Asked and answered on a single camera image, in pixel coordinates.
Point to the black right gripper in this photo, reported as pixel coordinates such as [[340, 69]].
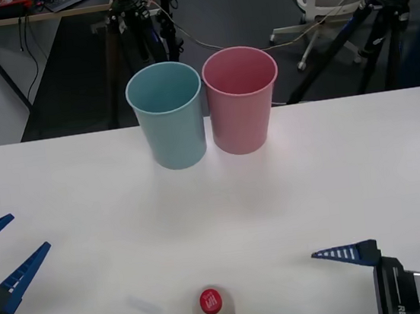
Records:
[[393, 291]]

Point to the pink plastic bin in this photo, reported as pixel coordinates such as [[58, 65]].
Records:
[[242, 122]]

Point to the pale blue plastic bin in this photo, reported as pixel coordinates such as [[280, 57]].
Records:
[[173, 138]]

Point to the wooden desk with black frame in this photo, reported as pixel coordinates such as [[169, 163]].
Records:
[[5, 19]]

